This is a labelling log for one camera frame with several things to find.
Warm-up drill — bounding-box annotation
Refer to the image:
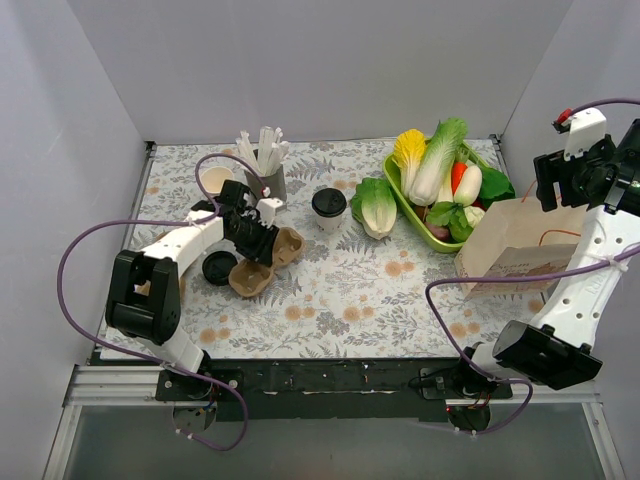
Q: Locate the single cardboard cup carrier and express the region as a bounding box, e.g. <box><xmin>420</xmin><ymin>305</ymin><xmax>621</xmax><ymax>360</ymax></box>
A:
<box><xmin>228</xmin><ymin>227</ymin><xmax>305</xmax><ymax>298</ymax></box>

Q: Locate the brown paper bag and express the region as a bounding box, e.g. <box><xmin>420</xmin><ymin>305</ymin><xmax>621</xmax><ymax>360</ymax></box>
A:
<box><xmin>454</xmin><ymin>196</ymin><xmax>587</xmax><ymax>278</ymax></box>

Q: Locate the white paper coffee cup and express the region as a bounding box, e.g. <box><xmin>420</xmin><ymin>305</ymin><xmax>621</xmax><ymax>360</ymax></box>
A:
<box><xmin>314</xmin><ymin>212</ymin><xmax>344</xmax><ymax>232</ymax></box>

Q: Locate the black cup lid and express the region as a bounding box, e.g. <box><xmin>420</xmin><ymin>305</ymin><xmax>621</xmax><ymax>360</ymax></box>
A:
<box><xmin>311</xmin><ymin>188</ymin><xmax>347</xmax><ymax>218</ymax></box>

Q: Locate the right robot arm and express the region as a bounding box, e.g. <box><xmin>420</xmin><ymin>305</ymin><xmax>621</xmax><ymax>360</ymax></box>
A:
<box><xmin>452</xmin><ymin>109</ymin><xmax>639</xmax><ymax>398</ymax></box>

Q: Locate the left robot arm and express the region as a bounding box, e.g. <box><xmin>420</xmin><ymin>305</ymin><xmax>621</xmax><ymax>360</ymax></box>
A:
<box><xmin>105</xmin><ymin>180</ymin><xmax>283</xmax><ymax>400</ymax></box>

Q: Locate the grey straw holder cup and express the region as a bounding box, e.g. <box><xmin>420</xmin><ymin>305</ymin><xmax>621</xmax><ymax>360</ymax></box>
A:
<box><xmin>244</xmin><ymin>164</ymin><xmax>287</xmax><ymax>210</ymax></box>

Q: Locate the stack of paper cups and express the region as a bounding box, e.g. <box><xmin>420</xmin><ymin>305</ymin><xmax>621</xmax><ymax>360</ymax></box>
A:
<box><xmin>199</xmin><ymin>166</ymin><xmax>234</xmax><ymax>196</ymax></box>

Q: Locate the white radish toy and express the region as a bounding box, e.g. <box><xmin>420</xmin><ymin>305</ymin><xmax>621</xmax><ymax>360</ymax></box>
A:
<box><xmin>453</xmin><ymin>165</ymin><xmax>482</xmax><ymax>207</ymax></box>

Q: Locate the green napa cabbage toy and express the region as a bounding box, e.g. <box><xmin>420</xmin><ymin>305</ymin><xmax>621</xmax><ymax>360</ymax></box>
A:
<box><xmin>409</xmin><ymin>117</ymin><xmax>468</xmax><ymax>207</ymax></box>

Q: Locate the floral table mat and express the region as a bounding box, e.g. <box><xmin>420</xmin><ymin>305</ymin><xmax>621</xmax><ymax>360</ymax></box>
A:
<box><xmin>99</xmin><ymin>139</ymin><xmax>561</xmax><ymax>360</ymax></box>

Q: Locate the romaine lettuce toy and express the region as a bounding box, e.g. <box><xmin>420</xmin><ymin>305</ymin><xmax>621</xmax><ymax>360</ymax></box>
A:
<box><xmin>350</xmin><ymin>177</ymin><xmax>397</xmax><ymax>240</ymax></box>

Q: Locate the yellow napa cabbage toy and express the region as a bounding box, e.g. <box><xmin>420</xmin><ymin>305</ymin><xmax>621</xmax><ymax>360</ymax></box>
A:
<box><xmin>393</xmin><ymin>129</ymin><xmax>427</xmax><ymax>198</ymax></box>

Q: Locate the green vegetable tray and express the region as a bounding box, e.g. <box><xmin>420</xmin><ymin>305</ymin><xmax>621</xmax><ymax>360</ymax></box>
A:
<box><xmin>382</xmin><ymin>135</ymin><xmax>506</xmax><ymax>254</ymax></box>

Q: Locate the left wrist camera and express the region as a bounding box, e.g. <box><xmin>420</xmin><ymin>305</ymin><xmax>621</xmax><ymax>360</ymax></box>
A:
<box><xmin>256</xmin><ymin>197</ymin><xmax>286</xmax><ymax>228</ymax></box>

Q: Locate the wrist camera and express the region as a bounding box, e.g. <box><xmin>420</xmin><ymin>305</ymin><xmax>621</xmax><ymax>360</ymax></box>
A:
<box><xmin>553</xmin><ymin>108</ymin><xmax>607</xmax><ymax>162</ymax></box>
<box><xmin>256</xmin><ymin>197</ymin><xmax>286</xmax><ymax>228</ymax></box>

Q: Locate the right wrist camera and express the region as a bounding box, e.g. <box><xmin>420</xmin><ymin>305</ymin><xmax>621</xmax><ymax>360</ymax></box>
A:
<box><xmin>553</xmin><ymin>108</ymin><xmax>607</xmax><ymax>162</ymax></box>

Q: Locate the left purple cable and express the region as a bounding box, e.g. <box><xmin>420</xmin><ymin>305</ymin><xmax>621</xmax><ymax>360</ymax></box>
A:
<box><xmin>55</xmin><ymin>153</ymin><xmax>250</xmax><ymax>454</ymax></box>

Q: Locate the purple cable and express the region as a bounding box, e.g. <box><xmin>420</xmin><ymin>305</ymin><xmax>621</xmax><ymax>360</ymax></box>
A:
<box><xmin>424</xmin><ymin>97</ymin><xmax>640</xmax><ymax>436</ymax></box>
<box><xmin>55</xmin><ymin>153</ymin><xmax>250</xmax><ymax>454</ymax></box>

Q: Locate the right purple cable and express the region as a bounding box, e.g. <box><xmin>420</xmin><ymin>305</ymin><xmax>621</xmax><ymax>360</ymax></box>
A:
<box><xmin>424</xmin><ymin>97</ymin><xmax>640</xmax><ymax>436</ymax></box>

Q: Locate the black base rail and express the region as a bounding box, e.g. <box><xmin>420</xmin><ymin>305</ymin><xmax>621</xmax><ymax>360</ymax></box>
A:
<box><xmin>155</xmin><ymin>358</ymin><xmax>512</xmax><ymax>422</ymax></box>

